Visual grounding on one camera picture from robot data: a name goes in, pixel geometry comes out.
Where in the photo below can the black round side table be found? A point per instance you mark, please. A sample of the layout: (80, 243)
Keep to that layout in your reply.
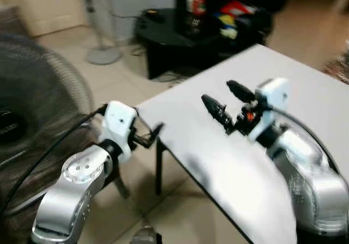
(163, 42)

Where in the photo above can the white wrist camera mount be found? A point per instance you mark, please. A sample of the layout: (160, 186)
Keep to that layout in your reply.
(272, 94)
(117, 121)

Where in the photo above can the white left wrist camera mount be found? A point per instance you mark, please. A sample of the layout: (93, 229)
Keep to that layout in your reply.
(117, 121)

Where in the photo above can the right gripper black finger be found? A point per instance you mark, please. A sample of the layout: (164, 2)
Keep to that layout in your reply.
(218, 112)
(241, 91)

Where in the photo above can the grey pedestal fan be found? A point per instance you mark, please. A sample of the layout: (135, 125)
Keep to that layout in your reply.
(101, 20)

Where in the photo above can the black table leg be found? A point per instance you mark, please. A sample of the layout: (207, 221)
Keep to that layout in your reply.
(159, 167)

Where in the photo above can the woven wicker basket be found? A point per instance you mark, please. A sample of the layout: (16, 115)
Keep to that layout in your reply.
(338, 69)

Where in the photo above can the large dark mesh fan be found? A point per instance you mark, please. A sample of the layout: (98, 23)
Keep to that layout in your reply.
(32, 102)

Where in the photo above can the black bottle red label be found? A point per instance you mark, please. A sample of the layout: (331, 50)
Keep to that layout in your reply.
(194, 9)

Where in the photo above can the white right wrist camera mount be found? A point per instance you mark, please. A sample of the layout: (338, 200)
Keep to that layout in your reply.
(272, 94)

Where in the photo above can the brown wooden stool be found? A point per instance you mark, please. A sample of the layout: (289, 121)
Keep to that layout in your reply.
(121, 186)

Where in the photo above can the beige panelled cabinet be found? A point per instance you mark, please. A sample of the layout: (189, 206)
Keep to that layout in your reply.
(43, 6)

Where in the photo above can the colourful red yellow package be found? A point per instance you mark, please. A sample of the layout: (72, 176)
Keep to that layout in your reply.
(234, 17)

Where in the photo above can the grey robot foot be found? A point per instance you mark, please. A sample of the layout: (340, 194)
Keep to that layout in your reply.
(146, 236)

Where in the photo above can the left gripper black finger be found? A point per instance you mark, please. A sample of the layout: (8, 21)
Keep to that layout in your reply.
(144, 143)
(155, 133)

